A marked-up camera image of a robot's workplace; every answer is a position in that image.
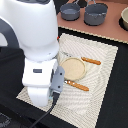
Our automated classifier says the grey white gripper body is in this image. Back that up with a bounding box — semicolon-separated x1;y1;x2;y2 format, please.
22;59;65;107

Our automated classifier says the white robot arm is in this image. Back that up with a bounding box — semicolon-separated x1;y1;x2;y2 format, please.
0;0;59;107

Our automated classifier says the round wooden plate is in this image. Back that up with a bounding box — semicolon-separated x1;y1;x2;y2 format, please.
60;57;86;81

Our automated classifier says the beige woven placemat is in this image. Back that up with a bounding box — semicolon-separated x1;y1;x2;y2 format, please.
15;32;119;128

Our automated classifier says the small dark grey pot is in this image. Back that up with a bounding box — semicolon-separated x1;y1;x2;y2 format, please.
60;0;80;21

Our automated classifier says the large dark grey pot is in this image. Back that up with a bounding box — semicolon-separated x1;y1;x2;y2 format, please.
84;0;108;26

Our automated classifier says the pink wooden board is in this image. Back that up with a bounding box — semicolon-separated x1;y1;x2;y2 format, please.
57;0;128;43

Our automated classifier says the beige bowl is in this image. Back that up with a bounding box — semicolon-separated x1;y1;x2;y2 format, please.
121;7;128;30

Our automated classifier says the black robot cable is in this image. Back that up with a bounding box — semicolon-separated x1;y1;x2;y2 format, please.
28;91;62;128

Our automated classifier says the fork with wooden handle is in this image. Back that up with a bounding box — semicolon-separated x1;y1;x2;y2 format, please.
65;80;89;91

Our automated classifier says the knife with wooden handle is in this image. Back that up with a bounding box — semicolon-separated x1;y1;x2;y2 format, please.
59;51;101;65

